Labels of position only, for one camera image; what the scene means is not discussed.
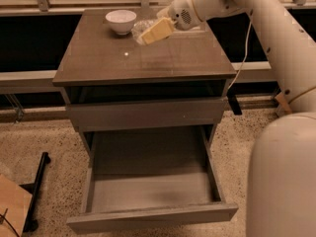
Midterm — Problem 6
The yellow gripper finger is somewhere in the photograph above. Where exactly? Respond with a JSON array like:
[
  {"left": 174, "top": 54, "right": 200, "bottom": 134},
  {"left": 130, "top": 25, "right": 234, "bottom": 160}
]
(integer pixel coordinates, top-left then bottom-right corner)
[{"left": 139, "top": 18, "right": 175, "bottom": 45}]

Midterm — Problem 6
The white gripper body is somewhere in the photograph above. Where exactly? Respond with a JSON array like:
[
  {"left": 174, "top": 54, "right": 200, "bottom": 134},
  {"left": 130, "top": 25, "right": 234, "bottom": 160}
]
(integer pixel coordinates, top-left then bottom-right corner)
[{"left": 157, "top": 0, "right": 201, "bottom": 31}]

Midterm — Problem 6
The clear plastic water bottle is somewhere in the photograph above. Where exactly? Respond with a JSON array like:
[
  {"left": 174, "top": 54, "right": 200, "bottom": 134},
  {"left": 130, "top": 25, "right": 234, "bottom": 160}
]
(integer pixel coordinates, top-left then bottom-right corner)
[{"left": 131, "top": 20, "right": 155, "bottom": 45}]

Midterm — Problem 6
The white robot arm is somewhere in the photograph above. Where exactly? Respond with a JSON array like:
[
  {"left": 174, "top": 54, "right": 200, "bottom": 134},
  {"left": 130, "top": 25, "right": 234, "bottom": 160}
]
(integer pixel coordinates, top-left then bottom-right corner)
[{"left": 138, "top": 0, "right": 316, "bottom": 237}]

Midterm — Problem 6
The grey drawer cabinet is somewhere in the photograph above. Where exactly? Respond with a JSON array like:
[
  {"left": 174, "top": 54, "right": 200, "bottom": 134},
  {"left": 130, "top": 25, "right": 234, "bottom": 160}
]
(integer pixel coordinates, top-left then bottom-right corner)
[{"left": 53, "top": 10, "right": 235, "bottom": 160}]

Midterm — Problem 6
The closed top drawer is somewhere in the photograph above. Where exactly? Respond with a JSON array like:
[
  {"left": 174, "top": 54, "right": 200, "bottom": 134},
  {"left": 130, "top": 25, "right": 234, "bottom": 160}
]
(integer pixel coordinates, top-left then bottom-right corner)
[{"left": 66, "top": 98, "right": 227, "bottom": 131}]

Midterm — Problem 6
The open middle drawer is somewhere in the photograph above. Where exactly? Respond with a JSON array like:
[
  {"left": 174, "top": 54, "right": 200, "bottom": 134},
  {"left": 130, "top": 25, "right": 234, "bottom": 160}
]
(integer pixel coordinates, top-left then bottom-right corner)
[{"left": 67, "top": 126, "right": 238, "bottom": 234}]

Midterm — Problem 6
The white ceramic bowl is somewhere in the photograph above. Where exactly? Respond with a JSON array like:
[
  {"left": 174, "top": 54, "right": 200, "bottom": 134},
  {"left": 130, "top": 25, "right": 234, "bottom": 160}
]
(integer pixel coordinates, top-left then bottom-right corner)
[{"left": 106, "top": 10, "right": 136, "bottom": 35}]

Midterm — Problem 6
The cardboard box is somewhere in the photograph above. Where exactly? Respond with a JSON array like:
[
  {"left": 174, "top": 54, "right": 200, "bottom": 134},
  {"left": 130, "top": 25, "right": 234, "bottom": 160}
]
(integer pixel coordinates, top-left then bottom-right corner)
[{"left": 276, "top": 92, "right": 292, "bottom": 117}]

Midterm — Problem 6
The black metal stand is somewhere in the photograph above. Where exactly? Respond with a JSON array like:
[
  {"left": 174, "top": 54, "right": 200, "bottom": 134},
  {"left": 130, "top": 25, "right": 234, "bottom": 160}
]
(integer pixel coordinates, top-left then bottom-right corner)
[{"left": 21, "top": 152, "right": 50, "bottom": 233}]

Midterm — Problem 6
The white power cable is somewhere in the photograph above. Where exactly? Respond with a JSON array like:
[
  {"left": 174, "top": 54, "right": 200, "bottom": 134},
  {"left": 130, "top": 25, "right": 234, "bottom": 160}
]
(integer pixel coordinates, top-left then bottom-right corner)
[{"left": 226, "top": 20, "right": 254, "bottom": 91}]

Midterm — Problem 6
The black cable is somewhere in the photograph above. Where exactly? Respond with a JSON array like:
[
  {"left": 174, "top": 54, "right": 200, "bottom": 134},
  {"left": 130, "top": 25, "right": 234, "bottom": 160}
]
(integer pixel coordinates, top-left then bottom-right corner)
[{"left": 0, "top": 207, "right": 22, "bottom": 237}]

